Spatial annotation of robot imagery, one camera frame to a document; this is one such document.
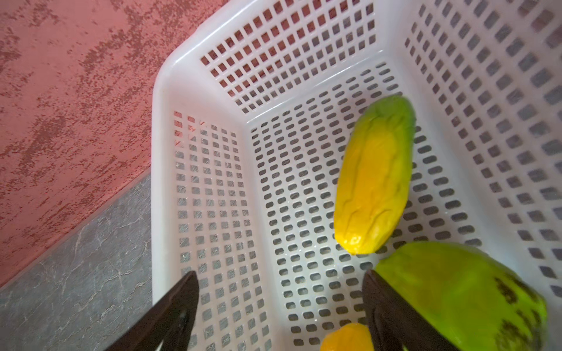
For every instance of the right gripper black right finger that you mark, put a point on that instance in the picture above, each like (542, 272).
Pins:
(393, 323)

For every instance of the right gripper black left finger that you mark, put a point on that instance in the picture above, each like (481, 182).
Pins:
(169, 323)

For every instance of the small yellow lemon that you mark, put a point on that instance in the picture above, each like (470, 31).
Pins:
(351, 337)

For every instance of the green custard apple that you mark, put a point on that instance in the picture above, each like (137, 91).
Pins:
(472, 300)

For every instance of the white perforated plastic basket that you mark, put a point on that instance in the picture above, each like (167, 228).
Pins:
(250, 119)

